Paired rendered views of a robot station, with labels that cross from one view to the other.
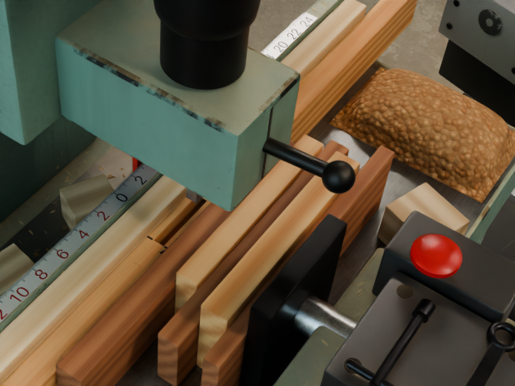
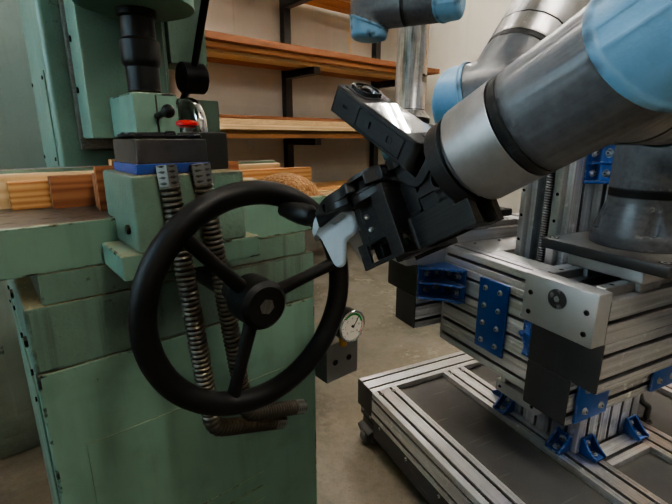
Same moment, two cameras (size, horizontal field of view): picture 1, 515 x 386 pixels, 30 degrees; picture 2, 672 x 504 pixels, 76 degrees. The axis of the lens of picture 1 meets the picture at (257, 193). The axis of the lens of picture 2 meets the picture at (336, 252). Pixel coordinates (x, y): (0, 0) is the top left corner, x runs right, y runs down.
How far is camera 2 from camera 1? 0.71 m
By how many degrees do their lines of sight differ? 39
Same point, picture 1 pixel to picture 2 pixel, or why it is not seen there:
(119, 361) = (79, 191)
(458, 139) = (284, 179)
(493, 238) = (446, 403)
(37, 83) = (99, 111)
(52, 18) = (108, 88)
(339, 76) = (253, 173)
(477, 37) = not seen: hidden behind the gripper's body
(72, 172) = not seen: hidden behind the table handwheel
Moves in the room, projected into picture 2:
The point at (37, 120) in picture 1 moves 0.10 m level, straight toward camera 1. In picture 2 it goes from (100, 129) to (61, 128)
